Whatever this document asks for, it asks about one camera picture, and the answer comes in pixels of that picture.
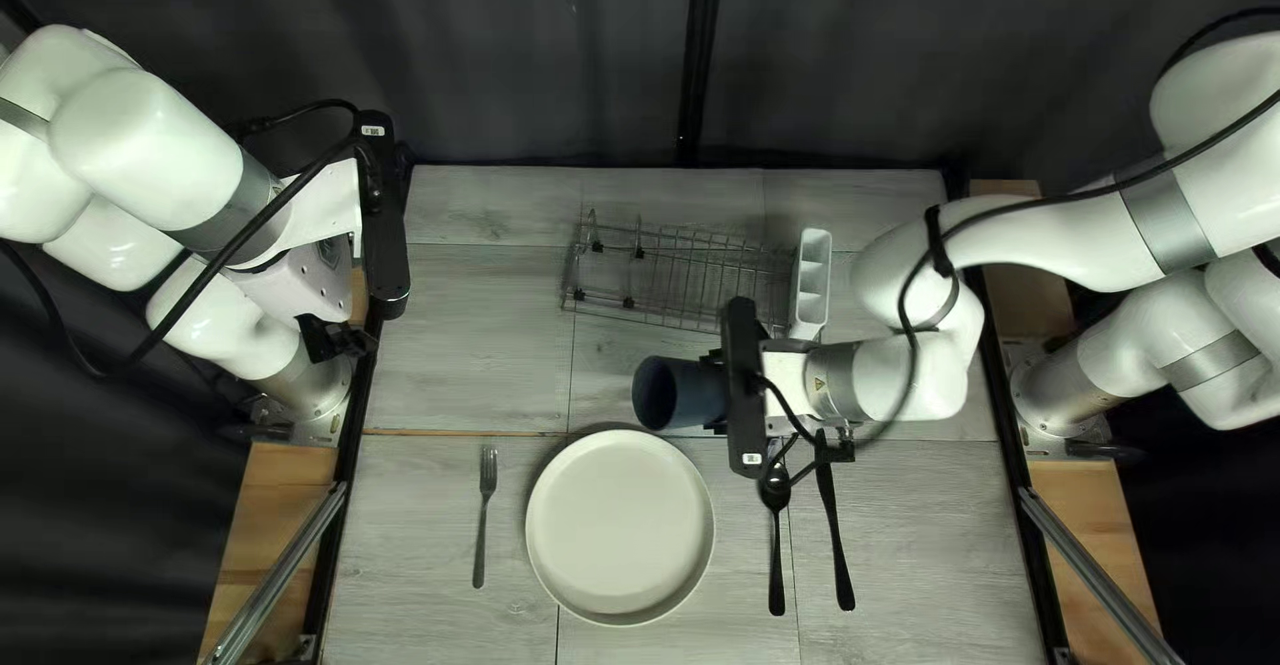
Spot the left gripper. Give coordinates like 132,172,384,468
226,159,381,366

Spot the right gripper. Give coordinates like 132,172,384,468
759,338,833,439

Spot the dark blue cup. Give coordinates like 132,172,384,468
629,354,730,435

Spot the black spoon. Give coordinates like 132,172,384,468
757,463,794,619

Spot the black fork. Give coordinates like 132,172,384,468
471,444,500,592

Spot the pale plate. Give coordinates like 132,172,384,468
523,427,718,629

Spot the black knife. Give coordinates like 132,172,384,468
813,443,859,614

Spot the white cutlery holder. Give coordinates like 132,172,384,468
787,227,835,344

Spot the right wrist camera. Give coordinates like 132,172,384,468
721,295,774,479

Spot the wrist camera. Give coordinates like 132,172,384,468
354,109,414,322
721,295,774,479

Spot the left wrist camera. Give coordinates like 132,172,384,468
354,109,414,322

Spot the wire dish rack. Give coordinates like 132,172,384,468
559,205,834,342

